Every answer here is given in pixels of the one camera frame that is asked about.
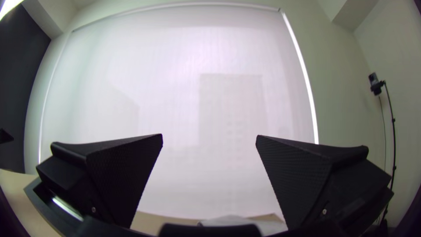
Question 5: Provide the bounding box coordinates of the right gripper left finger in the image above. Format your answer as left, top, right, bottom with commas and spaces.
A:
36, 133, 164, 230

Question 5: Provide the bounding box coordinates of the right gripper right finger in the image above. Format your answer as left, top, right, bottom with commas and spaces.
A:
255, 134, 394, 230

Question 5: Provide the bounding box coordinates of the grey t-shirt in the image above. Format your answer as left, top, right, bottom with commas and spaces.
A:
197, 215, 289, 236

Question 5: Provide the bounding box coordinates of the white window blind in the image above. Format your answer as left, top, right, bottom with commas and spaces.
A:
25, 3, 320, 221

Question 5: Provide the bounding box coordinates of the small black camera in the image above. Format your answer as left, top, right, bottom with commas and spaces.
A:
368, 72, 385, 97

